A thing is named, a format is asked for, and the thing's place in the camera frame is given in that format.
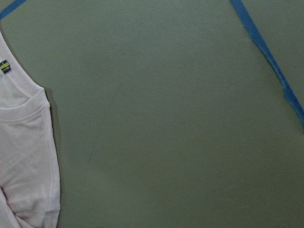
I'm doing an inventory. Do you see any pink printed t-shirt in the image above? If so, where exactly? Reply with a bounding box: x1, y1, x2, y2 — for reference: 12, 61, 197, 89
0, 39, 60, 228

